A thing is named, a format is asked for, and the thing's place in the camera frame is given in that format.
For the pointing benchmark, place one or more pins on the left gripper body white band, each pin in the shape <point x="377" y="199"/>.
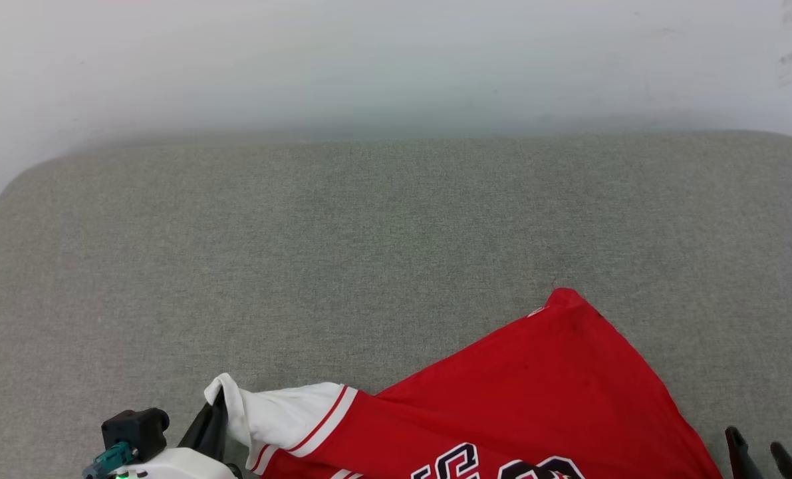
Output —
<point x="183" y="466"/>

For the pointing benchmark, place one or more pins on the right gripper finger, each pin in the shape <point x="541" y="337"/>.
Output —
<point x="788" y="466"/>
<point x="743" y="459"/>

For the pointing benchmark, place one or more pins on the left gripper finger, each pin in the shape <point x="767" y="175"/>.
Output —
<point x="209" y="429"/>

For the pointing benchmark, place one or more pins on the red basketball jersey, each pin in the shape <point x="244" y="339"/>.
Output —
<point x="535" y="399"/>

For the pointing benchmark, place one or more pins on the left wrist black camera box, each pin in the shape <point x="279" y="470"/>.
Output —
<point x="136" y="429"/>

